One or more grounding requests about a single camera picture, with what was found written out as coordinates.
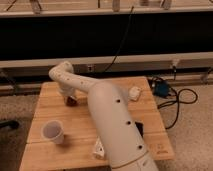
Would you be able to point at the black object at left edge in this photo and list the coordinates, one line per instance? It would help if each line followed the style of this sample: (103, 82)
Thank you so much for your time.
(10, 123)

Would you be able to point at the blue power adapter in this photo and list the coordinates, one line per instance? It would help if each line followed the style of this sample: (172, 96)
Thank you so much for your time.
(161, 89)

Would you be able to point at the white tube with label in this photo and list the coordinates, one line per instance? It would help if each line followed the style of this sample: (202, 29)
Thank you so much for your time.
(98, 150)

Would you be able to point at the dark red pepper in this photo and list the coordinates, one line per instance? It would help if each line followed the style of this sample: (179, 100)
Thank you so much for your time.
(71, 101)

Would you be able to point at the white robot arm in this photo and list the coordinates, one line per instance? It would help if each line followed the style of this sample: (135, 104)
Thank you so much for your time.
(108, 105)

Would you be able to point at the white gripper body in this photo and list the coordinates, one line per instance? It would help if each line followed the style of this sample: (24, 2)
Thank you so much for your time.
(67, 91)

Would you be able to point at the black flat object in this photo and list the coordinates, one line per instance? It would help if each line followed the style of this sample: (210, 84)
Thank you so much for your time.
(140, 127)

